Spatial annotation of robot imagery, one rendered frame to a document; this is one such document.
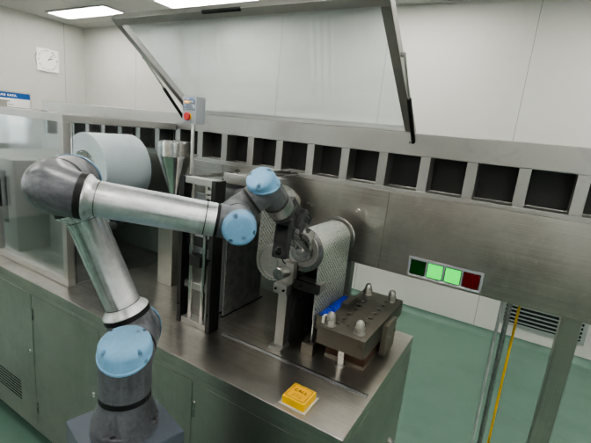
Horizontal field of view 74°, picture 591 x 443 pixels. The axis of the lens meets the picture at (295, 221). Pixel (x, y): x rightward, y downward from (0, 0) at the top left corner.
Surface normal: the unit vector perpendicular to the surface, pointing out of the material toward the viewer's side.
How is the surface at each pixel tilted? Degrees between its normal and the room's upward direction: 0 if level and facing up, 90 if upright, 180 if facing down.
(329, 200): 90
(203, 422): 90
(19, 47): 90
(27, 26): 90
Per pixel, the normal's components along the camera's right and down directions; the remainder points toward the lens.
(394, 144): -0.51, 0.15
